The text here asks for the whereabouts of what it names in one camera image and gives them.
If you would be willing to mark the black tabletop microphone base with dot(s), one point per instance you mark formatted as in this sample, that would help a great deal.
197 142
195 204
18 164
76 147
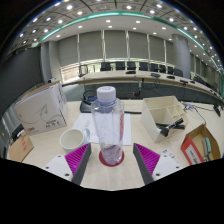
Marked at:
218 110

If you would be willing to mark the white ceramic mug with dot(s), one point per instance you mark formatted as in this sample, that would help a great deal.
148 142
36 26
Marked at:
71 140

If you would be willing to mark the green whiteboard eraser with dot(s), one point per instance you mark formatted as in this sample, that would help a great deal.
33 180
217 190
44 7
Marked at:
207 148

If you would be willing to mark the clear plastic water bottle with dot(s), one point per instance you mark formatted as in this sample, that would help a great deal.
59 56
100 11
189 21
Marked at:
108 130

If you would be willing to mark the open brown cardboard box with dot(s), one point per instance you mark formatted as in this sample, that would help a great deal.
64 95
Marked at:
193 151

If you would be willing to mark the white paper sheet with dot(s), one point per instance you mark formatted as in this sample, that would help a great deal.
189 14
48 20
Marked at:
83 125

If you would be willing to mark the flat brown cardboard piece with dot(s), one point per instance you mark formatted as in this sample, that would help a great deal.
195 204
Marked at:
20 148

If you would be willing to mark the row of black office chairs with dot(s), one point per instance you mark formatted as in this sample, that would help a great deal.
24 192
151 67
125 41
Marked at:
131 65

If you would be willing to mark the flat round red coaster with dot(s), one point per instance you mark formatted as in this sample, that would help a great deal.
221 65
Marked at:
102 161

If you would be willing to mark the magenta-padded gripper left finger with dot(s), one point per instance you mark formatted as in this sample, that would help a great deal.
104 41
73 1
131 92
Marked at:
77 159

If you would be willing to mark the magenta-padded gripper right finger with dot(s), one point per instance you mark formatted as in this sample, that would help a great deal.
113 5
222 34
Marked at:
146 159

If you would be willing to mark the black desk device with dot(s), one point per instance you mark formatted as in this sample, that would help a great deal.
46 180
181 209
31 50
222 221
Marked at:
87 105

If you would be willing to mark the group of ceiling lights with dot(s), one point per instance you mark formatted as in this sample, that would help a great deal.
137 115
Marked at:
128 6

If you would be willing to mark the beige desk organizer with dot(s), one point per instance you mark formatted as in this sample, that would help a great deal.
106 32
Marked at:
151 120

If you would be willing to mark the white printed paper carton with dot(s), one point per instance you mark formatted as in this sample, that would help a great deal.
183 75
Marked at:
41 111

